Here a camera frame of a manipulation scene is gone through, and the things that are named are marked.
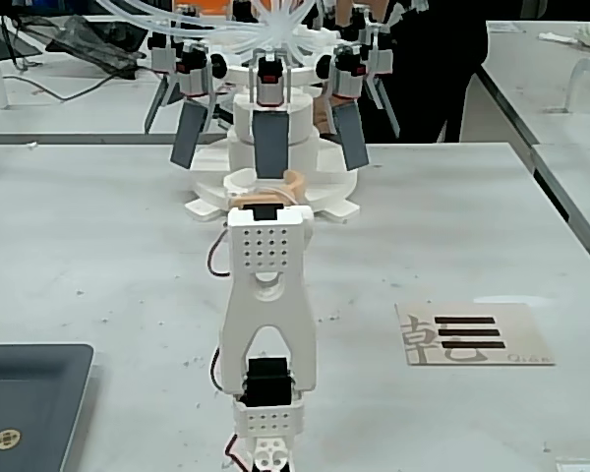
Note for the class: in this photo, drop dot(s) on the clear tube bundle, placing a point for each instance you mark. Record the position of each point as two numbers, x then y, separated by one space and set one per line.
275 24

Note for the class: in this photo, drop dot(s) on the dark grey tray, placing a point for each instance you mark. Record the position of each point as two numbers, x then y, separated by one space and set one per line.
29 398

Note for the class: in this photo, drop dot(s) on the trigram print card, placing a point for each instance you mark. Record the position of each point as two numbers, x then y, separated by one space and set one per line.
472 334

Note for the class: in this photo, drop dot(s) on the white paper sheet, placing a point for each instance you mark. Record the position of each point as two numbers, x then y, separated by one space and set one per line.
585 466

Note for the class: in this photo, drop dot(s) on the person's hand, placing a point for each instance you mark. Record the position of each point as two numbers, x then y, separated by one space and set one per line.
323 115

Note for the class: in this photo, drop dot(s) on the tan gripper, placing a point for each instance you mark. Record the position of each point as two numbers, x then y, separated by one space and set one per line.
263 211

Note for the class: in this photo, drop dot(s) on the person in black clothes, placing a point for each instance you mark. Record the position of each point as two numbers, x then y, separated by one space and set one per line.
437 74

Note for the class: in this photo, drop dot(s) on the grey paddle valve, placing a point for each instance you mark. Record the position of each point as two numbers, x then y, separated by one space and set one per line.
351 137
161 64
271 142
187 133
381 59

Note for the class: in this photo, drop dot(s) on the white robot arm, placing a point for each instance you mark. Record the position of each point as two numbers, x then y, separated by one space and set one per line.
268 305

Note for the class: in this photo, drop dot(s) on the black plastic bag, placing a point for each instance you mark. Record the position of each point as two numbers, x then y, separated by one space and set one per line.
98 44

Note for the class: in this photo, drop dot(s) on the white crumpled items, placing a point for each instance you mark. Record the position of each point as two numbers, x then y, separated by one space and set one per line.
587 35

